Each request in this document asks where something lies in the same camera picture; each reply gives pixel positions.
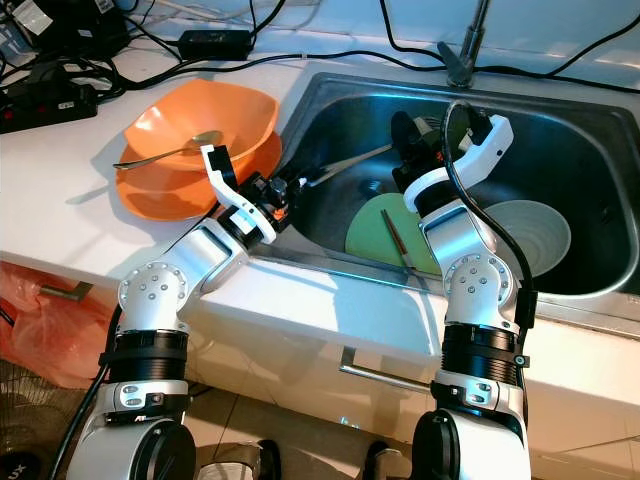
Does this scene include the stainless steel sink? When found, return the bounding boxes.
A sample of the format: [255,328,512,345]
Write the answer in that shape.
[265,70,640,301]

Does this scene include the green round plate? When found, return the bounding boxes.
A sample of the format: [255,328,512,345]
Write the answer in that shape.
[345,205,441,279]

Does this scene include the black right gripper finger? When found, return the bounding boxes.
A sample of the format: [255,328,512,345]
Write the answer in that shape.
[391,110,421,189]

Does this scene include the long silver metal utensil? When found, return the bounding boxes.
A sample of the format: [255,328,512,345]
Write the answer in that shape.
[305,143,393,189]

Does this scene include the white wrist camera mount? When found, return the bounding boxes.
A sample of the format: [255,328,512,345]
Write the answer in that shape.
[405,113,514,216]
[200,143,279,246]

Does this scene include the orange plastic bowl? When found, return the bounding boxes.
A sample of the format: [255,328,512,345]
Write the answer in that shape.
[125,78,279,173]

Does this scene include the silver drawer handle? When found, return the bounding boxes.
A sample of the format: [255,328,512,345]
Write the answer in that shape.
[340,347,446,393]

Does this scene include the dark metal faucet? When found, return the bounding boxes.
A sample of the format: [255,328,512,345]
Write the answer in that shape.
[438,0,491,88]

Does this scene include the orange plastic bag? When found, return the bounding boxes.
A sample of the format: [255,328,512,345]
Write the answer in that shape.
[0,262,116,391]

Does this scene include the silver cabinet handle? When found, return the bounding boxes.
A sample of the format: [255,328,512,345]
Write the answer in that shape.
[50,280,98,303]

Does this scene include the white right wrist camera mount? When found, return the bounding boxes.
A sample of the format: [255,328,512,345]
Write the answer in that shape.
[405,113,514,216]

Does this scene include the black power cable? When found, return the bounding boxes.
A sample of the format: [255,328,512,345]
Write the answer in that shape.
[379,0,443,56]
[102,45,446,96]

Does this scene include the black floor fan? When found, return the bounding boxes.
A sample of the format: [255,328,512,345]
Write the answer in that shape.
[0,355,106,480]

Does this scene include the silver metal spoon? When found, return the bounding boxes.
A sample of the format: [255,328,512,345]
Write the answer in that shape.
[112,130,226,171]

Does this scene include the dark wooden chopstick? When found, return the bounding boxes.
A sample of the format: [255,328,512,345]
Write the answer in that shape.
[383,208,413,271]
[379,208,408,268]

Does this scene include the black power adapter brick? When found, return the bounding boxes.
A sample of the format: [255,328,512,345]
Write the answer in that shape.
[178,28,254,59]

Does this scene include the orange plastic plate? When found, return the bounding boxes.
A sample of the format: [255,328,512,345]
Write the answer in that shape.
[115,130,283,221]

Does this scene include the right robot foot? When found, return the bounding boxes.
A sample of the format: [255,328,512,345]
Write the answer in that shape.
[360,445,421,480]

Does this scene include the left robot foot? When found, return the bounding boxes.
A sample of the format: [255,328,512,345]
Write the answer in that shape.
[200,440,281,480]

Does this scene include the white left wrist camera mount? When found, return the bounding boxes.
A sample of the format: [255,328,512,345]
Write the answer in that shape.
[200,143,279,246]

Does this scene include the grey round bowl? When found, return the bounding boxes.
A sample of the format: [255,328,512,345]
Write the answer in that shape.
[490,198,573,279]

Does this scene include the black power strip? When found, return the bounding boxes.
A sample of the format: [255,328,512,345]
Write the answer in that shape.
[0,75,106,134]

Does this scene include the black charger with white label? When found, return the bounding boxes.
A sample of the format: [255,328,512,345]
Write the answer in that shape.
[0,0,131,61]

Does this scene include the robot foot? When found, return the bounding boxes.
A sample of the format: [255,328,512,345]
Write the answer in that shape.
[200,440,281,480]
[360,445,421,480]

